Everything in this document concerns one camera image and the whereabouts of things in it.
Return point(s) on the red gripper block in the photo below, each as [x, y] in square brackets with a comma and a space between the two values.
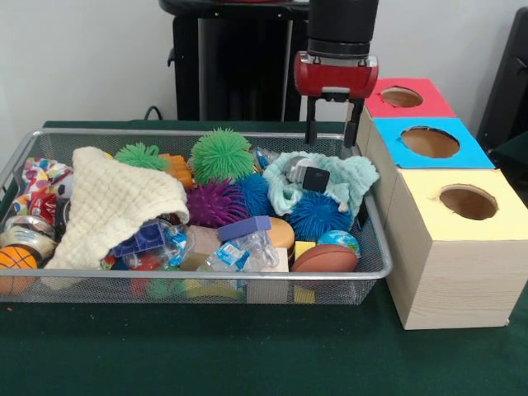
[336, 78]

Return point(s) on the black and silver packet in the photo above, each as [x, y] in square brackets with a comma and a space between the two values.
[315, 179]

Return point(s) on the cream knitted cloth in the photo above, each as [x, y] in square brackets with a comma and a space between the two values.
[115, 198]

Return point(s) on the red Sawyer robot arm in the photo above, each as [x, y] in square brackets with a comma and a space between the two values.
[342, 24]

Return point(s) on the wooden box with three holes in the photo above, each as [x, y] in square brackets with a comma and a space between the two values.
[453, 288]

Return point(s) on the mint knitted cloth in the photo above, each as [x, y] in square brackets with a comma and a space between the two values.
[354, 173]

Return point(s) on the blue spiky rubber ball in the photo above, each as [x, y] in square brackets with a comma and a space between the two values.
[255, 194]
[317, 216]

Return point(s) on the globe print ball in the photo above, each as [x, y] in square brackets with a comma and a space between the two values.
[338, 241]

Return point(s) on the green spiky rubber ball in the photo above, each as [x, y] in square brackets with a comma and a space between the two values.
[220, 154]
[140, 156]

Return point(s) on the brown toy football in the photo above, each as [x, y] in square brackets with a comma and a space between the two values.
[323, 257]

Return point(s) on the purple spiky rubber ball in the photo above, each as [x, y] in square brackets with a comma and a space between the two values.
[214, 204]

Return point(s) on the black upright panel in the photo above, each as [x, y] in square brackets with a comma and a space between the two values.
[507, 82]

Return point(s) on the dark green table cloth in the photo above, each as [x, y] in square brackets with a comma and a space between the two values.
[247, 350]
[515, 152]

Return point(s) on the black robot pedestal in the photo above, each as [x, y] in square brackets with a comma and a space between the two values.
[243, 62]

